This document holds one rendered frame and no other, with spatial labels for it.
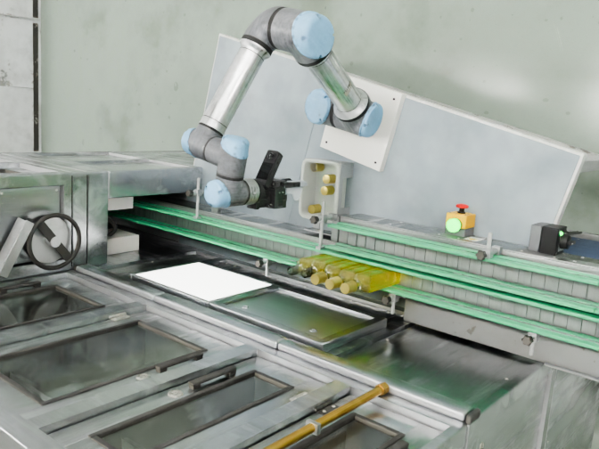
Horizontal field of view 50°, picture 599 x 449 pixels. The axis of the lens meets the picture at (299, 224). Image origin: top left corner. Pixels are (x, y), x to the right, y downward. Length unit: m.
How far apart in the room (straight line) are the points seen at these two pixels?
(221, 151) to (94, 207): 0.98
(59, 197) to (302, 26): 1.21
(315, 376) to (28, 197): 1.27
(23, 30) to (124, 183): 3.03
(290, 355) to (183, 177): 1.27
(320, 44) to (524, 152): 0.72
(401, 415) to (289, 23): 1.04
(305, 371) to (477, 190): 0.83
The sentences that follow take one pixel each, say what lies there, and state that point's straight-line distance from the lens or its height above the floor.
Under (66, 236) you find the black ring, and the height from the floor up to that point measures 1.42.
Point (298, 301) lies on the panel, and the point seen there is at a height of 1.06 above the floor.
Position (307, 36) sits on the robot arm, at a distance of 1.74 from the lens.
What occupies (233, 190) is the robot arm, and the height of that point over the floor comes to 1.49.
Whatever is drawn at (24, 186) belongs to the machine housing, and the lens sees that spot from 2.43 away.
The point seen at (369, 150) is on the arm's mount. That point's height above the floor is 0.78.
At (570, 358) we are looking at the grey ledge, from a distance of 1.97.
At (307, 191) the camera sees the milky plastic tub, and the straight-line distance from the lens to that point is 2.41.
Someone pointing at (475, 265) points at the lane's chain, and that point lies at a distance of 2.01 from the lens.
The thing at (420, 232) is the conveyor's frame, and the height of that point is 0.88.
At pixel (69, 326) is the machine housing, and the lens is 2.02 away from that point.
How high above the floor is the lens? 2.69
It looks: 50 degrees down
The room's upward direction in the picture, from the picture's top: 99 degrees counter-clockwise
